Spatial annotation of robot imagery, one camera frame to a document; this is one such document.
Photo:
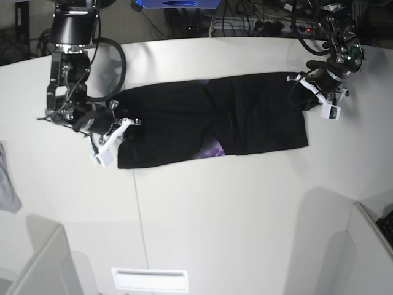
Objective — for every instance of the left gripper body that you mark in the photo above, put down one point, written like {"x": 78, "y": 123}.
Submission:
{"x": 323, "y": 79}

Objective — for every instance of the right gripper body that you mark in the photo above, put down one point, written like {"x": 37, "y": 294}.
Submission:
{"x": 106, "y": 122}

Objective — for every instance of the black T-shirt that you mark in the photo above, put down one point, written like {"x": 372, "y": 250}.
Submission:
{"x": 187, "y": 120}

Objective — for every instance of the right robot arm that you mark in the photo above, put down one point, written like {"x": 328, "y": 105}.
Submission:
{"x": 69, "y": 72}

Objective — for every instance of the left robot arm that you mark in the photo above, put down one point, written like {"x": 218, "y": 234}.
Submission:
{"x": 188, "y": 59}

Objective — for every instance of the white power strip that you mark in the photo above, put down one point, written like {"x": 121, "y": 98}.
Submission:
{"x": 243, "y": 26}

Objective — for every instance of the grey cloth at table edge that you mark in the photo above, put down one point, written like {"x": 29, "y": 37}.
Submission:
{"x": 9, "y": 198}

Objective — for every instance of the blue box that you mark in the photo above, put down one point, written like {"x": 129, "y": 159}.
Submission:
{"x": 192, "y": 4}

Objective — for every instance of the black keyboard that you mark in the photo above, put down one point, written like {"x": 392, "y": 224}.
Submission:
{"x": 385, "y": 225}

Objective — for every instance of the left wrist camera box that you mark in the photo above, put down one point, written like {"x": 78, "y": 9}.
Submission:
{"x": 329, "y": 111}

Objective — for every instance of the black vertical post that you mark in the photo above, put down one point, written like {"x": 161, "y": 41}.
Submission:
{"x": 22, "y": 32}

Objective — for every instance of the white cable grommet plate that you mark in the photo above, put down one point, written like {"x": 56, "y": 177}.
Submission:
{"x": 165, "y": 281}

